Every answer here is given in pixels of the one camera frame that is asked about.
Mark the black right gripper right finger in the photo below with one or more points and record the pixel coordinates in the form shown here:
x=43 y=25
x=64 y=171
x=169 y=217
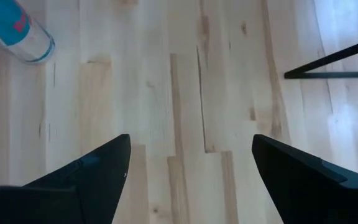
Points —
x=315 y=196

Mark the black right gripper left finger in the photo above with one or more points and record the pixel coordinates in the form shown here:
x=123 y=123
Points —
x=73 y=199

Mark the blue Red Bull can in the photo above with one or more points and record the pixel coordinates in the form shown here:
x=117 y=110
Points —
x=11 y=25

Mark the wooden shelf with black legs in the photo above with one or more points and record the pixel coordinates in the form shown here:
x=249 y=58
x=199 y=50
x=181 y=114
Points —
x=337 y=74

